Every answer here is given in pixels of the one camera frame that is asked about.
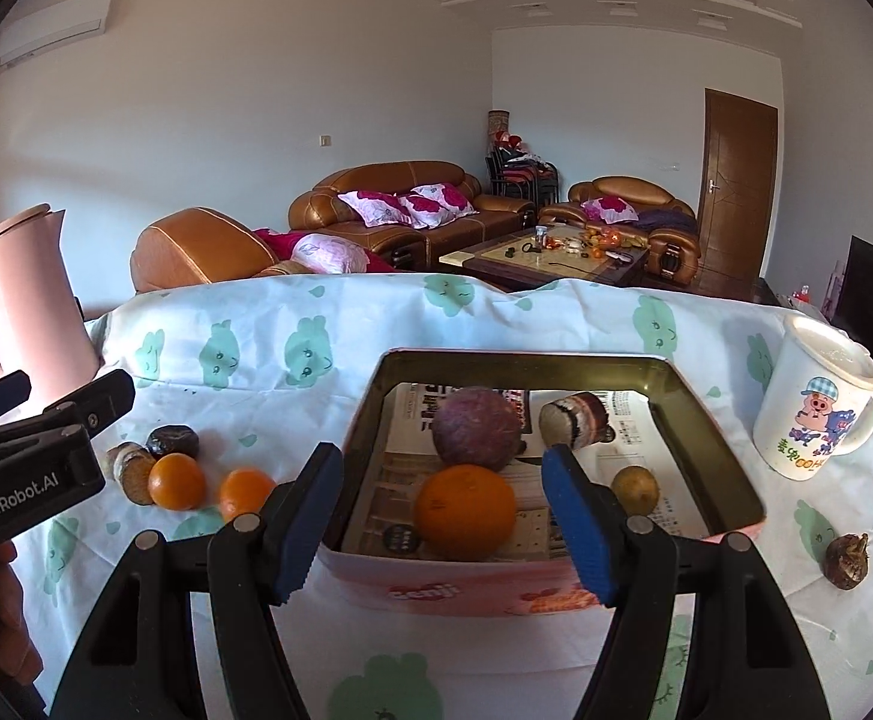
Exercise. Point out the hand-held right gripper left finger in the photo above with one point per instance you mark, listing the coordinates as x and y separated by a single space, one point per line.
307 521

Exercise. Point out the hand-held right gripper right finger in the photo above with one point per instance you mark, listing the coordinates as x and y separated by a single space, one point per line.
577 521

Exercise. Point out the metal tin box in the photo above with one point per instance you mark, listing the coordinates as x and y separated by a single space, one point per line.
706 465

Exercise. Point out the person's left hand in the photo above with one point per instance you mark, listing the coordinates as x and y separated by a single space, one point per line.
16 615

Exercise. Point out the small yellow-brown fruit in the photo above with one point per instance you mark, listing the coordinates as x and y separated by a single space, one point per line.
635 491

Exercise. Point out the small orange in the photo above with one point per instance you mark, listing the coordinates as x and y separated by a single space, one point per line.
177 481
245 493

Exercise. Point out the cut brown sweet potato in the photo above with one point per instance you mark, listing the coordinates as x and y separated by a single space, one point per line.
130 472

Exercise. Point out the dark brown chestnut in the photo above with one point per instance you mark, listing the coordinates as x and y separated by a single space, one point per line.
172 441

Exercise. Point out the pink electric kettle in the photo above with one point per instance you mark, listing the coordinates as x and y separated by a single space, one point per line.
24 300

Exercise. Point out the large orange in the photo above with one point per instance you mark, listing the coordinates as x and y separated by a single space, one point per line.
466 514

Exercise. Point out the newspaper lining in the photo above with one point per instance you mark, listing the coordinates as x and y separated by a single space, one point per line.
399 457

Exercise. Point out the round purple fruit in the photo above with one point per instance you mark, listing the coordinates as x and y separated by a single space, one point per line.
476 427

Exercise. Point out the brown leather armchair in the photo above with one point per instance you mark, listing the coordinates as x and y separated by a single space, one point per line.
196 247
631 191

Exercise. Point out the white cartoon pig mug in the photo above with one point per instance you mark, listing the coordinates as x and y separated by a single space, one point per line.
804 390

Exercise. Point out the pink floral blanket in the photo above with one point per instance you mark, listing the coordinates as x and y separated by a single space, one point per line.
327 253

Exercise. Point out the wooden coffee table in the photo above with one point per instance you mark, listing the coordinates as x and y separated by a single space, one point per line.
504 262

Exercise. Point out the brown water chestnut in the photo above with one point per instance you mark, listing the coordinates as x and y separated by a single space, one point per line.
847 562

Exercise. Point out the purple blanket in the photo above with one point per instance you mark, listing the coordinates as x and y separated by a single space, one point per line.
665 220

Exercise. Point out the pink floral pillow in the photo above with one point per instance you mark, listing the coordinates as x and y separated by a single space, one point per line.
376 208
440 204
606 207

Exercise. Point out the brown leather three-seat sofa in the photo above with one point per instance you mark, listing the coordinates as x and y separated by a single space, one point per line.
474 221

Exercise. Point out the stacked dark chairs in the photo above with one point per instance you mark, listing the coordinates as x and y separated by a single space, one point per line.
522 172

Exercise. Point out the brown wooden door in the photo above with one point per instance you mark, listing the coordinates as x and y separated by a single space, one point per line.
736 195

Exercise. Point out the white air conditioner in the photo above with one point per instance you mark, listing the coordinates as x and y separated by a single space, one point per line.
54 28

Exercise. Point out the tall patterned floor vase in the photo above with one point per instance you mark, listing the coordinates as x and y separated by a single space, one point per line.
498 124

